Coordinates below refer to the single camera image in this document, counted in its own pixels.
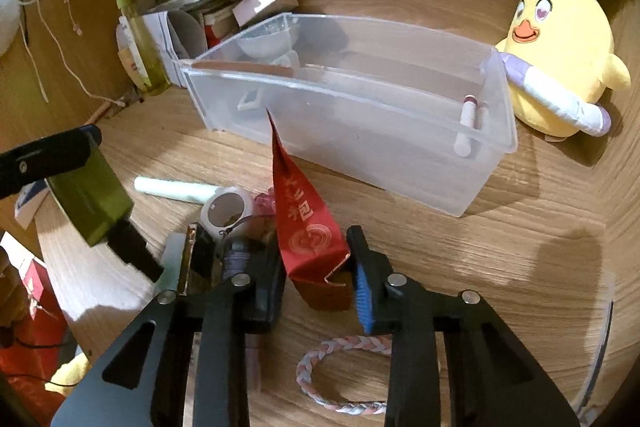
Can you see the yellow soft toy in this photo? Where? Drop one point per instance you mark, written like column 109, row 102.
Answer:
column 70, row 374

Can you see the shiny foil packet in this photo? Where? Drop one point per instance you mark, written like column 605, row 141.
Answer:
column 197, row 257

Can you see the white lip balm tube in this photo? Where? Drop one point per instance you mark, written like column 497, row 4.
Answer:
column 467, row 122

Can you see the green spray bottle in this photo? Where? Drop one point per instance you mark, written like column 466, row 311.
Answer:
column 145, row 52

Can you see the clear plastic headband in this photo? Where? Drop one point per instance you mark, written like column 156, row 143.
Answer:
column 602, row 347

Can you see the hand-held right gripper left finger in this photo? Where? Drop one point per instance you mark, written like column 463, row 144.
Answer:
column 265, row 297

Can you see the white blue card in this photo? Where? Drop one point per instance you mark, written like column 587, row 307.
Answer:
column 30, row 204

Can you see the white fluffy toy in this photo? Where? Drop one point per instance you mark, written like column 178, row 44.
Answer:
column 7, row 14

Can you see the red foil sachet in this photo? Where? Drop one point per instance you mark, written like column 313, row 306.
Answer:
column 300, row 217

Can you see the beige cosmetic tube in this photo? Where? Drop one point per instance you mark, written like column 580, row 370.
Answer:
column 131, row 62

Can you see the red box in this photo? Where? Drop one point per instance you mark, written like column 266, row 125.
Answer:
column 214, row 38

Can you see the white tape roll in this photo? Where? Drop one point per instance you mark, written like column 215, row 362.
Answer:
column 248, row 209

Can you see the light green tube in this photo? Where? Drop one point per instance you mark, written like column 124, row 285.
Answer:
column 170, row 188

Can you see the pink wrapped candy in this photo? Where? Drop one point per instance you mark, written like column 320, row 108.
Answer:
column 265, row 204

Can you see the large red carton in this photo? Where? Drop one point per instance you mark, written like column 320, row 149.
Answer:
column 35, row 332

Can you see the small pink white box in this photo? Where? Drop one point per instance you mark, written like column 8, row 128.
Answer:
column 255, row 4

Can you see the clear plastic storage bin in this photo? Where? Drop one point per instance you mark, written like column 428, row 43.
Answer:
column 400, row 147

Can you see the yellow chick plush toy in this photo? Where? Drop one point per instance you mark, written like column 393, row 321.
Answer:
column 565, row 57

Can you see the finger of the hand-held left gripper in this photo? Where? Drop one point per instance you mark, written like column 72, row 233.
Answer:
column 45, row 157

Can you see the folded white papers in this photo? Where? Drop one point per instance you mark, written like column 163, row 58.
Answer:
column 170, row 37

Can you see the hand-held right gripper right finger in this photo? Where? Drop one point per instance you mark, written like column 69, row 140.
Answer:
column 364, row 302

